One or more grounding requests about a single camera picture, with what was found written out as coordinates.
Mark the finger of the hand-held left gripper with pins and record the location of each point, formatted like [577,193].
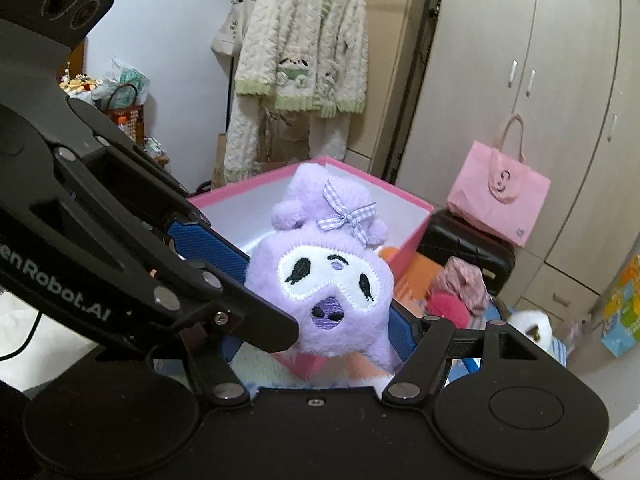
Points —
[210,245]
[250,315]

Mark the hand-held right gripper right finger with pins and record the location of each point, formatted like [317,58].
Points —
[402,327]

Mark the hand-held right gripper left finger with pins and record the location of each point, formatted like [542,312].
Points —
[212,367]

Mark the orange soft ball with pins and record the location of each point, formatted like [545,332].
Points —
[389,253]

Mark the purple plush toy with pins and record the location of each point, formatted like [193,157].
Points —
[325,270]

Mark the white round plush toy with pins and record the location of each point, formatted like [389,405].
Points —
[532,327]

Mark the red fluffy plush ball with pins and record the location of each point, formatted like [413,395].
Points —
[447,306]

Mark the patchwork table cloth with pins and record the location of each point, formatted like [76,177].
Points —
[417,277]

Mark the pink floral cloth pouch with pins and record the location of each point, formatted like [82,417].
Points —
[465,275]

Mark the brown paper bag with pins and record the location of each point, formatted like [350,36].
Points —
[285,135]
[221,160]

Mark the black suitcase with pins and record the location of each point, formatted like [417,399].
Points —
[465,240]

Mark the cream fleece pajama trousers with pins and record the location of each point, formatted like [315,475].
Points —
[245,135]

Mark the woven basket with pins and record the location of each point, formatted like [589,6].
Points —
[125,112]

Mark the blue wet wipes packet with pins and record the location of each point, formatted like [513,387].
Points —
[560,352]

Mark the pink tote bag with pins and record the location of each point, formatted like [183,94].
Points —
[500,195]

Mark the canvas tote bag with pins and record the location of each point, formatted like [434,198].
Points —
[230,30]

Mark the cream fleece pajama jacket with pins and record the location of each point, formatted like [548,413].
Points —
[300,45]

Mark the colourful gift bag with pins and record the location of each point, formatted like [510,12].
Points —
[622,310]

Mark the beige wardrobe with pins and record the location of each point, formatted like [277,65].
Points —
[550,85]

